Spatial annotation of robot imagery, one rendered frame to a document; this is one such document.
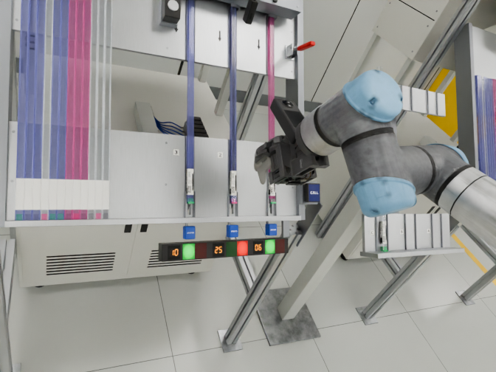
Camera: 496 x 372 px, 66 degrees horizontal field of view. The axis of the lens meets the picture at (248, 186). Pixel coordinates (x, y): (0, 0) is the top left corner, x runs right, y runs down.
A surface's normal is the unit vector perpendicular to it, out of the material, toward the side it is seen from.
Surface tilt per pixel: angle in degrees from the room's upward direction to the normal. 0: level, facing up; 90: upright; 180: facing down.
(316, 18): 90
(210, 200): 45
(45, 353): 0
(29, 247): 90
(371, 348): 0
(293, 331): 0
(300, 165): 90
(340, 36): 90
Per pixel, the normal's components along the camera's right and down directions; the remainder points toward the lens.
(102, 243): 0.33, 0.67
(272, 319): 0.32, -0.74
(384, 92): 0.44, -0.29
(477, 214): -0.80, 0.02
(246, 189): 0.46, -0.04
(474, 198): -0.64, -0.26
